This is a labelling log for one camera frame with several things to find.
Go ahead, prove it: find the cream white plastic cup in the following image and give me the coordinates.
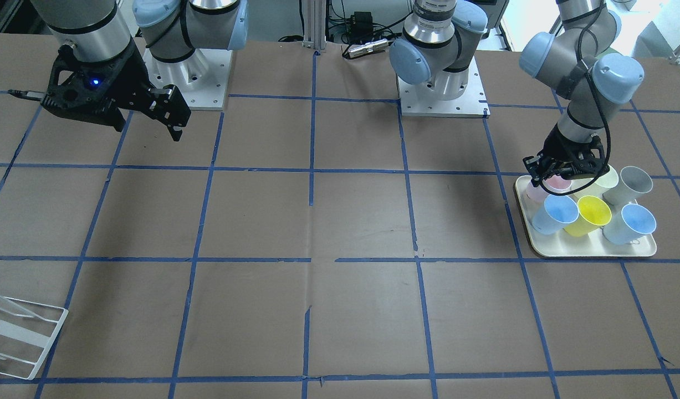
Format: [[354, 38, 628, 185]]
[[572, 165, 620, 198]]

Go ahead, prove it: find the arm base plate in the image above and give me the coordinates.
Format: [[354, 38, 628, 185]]
[[396, 58, 491, 118], [143, 49, 235, 111]]

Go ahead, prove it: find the pink plastic cup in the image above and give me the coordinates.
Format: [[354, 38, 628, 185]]
[[525, 175, 572, 204]]

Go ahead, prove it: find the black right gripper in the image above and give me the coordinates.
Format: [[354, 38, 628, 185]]
[[40, 42, 191, 142]]

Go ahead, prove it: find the aluminium frame post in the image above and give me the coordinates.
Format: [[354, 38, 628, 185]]
[[301, 0, 327, 55]]

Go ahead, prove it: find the white wire cup rack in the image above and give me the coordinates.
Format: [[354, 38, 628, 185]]
[[0, 295, 69, 380]]

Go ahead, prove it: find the light blue plastic cup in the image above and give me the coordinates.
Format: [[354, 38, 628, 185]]
[[531, 194, 580, 236]]

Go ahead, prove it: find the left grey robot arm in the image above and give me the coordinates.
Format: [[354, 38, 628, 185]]
[[390, 1, 645, 187]]

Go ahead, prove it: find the yellow plastic cup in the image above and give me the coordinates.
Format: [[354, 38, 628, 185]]
[[564, 196, 612, 237]]

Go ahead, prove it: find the cream rabbit serving tray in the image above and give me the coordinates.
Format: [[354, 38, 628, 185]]
[[514, 175, 657, 258]]

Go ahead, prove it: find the grey plastic cup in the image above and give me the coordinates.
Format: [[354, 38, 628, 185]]
[[603, 166, 653, 207]]

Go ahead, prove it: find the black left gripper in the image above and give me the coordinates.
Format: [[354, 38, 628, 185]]
[[523, 125, 610, 186]]

